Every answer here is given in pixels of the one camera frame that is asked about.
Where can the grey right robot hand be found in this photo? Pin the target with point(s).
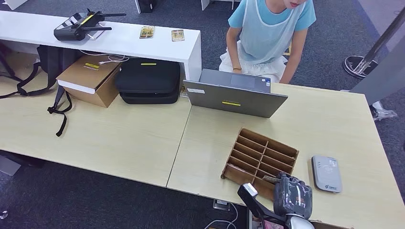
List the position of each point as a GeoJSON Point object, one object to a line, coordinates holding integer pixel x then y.
{"type": "Point", "coordinates": [292, 197]}

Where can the yellow brown ID card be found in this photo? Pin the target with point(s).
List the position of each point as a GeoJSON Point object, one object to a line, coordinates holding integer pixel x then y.
{"type": "Point", "coordinates": [177, 35]}

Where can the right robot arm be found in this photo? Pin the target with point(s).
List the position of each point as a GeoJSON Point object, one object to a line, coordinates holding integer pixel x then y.
{"type": "Point", "coordinates": [299, 223]}

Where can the grey white card reader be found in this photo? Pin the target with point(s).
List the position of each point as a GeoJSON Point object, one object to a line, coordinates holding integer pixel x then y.
{"type": "Point", "coordinates": [327, 175]}

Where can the brown wooden card organizer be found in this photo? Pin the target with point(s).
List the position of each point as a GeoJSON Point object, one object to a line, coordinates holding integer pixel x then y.
{"type": "Point", "coordinates": [235, 175]}

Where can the person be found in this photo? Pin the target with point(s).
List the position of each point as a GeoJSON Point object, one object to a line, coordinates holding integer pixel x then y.
{"type": "Point", "coordinates": [269, 34]}

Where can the yellow printed card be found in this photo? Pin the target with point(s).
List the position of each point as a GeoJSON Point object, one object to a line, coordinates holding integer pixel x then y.
{"type": "Point", "coordinates": [147, 32]}

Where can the pink plastic bag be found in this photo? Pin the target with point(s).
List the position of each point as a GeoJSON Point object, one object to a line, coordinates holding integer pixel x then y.
{"type": "Point", "coordinates": [272, 225]}

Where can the silver floor socket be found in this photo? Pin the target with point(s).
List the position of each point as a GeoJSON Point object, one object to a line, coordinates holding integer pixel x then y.
{"type": "Point", "coordinates": [221, 205]}

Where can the grey laptop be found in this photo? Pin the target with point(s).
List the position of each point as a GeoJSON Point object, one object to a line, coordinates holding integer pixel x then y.
{"type": "Point", "coordinates": [234, 99]}

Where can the clear plastic wrap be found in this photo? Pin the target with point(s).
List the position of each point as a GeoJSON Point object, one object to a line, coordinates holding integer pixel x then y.
{"type": "Point", "coordinates": [384, 113]}

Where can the grey sign panel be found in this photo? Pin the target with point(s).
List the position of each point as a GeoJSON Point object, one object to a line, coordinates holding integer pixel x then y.
{"type": "Point", "coordinates": [386, 79]}

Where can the printed leaflet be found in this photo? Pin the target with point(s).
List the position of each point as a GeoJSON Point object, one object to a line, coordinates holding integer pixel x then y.
{"type": "Point", "coordinates": [183, 91]}

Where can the black zipped hard case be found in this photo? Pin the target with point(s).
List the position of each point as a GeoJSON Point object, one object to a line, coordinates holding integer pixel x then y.
{"type": "Point", "coordinates": [147, 79]}

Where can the white table leg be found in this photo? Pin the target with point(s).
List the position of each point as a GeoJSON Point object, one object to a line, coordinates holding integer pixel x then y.
{"type": "Point", "coordinates": [205, 3]}

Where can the white counter shelf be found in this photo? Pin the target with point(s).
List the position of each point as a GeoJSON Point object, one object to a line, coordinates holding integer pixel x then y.
{"type": "Point", "coordinates": [126, 41]}

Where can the brown cardboard box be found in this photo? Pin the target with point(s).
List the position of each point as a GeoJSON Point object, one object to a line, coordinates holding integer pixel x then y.
{"type": "Point", "coordinates": [88, 75]}

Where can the black box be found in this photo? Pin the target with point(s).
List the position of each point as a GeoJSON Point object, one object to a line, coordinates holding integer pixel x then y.
{"type": "Point", "coordinates": [146, 4]}

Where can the white smartphone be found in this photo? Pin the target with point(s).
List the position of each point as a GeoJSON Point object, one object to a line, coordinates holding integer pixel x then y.
{"type": "Point", "coordinates": [97, 34]}

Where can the black backpack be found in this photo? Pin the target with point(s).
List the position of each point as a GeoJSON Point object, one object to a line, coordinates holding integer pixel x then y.
{"type": "Point", "coordinates": [57, 63]}

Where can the black remote controller with antennas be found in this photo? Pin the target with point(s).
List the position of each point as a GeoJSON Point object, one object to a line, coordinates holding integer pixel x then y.
{"type": "Point", "coordinates": [71, 31]}

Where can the grey flat box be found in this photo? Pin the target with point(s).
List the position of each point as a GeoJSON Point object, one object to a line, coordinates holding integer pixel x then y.
{"type": "Point", "coordinates": [8, 165]}

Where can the clear plastic hook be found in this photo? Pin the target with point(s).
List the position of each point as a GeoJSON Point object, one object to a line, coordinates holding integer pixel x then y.
{"type": "Point", "coordinates": [3, 215]}

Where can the white furniture panel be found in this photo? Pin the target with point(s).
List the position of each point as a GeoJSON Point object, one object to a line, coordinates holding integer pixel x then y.
{"type": "Point", "coordinates": [14, 3]}

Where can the chrome stanchion post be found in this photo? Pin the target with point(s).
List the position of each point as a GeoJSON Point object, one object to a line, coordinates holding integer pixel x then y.
{"type": "Point", "coordinates": [379, 45]}

